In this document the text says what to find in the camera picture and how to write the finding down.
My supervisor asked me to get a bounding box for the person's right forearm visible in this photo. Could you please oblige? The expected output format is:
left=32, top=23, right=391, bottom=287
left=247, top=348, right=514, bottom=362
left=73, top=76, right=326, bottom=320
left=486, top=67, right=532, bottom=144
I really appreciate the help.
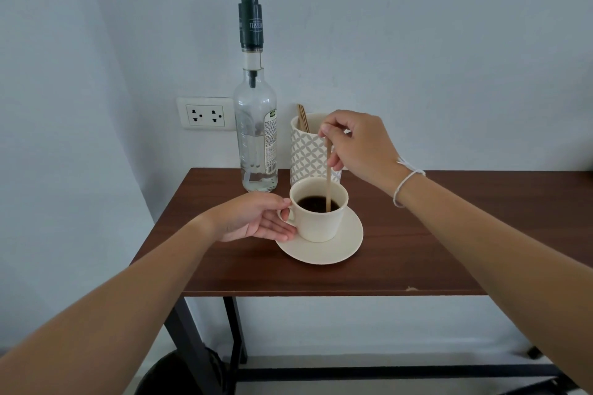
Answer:
left=390, top=171, right=593, bottom=395

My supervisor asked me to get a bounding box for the black bottle pump dispenser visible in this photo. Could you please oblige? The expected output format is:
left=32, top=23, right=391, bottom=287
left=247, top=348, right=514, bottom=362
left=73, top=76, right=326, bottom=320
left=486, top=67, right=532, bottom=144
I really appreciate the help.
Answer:
left=238, top=0, right=265, bottom=88

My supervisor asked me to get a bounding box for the person's left hand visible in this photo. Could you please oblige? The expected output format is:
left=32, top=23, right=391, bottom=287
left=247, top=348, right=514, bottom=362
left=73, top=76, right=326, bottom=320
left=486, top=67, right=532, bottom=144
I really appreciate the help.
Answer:
left=204, top=191, right=297, bottom=244

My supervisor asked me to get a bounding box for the cream ceramic saucer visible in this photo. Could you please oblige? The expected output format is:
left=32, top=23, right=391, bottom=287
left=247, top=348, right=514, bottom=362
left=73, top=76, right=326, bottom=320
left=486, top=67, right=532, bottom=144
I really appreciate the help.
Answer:
left=276, top=206, right=365, bottom=266

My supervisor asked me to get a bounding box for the black coffee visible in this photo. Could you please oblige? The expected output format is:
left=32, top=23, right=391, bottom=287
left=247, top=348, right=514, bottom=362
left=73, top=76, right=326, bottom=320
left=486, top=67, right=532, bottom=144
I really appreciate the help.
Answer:
left=296, top=195, right=342, bottom=214

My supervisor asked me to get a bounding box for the white patterned ceramic holder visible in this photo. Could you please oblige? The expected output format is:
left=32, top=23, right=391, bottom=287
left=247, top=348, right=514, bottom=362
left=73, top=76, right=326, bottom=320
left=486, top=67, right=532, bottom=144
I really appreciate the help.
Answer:
left=290, top=113, right=344, bottom=188

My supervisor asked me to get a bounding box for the person's right hand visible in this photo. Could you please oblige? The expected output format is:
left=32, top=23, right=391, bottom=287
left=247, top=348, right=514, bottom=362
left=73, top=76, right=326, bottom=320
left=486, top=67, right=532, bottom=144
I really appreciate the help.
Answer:
left=318, top=110, right=405, bottom=194

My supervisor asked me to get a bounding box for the person's left forearm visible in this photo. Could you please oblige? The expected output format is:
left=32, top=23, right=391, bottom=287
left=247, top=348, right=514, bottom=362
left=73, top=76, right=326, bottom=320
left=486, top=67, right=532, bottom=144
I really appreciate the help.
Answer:
left=0, top=213, right=219, bottom=395

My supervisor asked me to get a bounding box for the white string bracelet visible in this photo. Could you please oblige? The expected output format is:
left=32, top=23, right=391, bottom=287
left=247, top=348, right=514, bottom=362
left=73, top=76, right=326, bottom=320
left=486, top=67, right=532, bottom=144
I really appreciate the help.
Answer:
left=392, top=157, right=426, bottom=209

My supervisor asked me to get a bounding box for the black round bin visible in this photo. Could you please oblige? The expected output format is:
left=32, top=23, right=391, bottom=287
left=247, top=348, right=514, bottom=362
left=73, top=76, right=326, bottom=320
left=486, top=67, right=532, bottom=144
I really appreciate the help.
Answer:
left=134, top=347, right=229, bottom=395

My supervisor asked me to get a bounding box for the clear glass syrup bottle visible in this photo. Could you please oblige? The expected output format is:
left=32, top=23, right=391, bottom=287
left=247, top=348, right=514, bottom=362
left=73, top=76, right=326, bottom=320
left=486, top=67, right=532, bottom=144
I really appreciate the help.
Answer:
left=233, top=49, right=280, bottom=193

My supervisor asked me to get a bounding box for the cream ceramic coffee cup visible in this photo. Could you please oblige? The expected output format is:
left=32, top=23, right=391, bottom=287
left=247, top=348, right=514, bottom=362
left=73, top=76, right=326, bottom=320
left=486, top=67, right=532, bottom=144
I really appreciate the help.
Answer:
left=278, top=177, right=349, bottom=243

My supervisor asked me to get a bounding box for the white double wall socket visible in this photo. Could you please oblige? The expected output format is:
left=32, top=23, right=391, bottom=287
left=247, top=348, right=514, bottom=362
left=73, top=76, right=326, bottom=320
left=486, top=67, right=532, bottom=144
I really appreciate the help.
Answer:
left=176, top=96, right=236, bottom=132

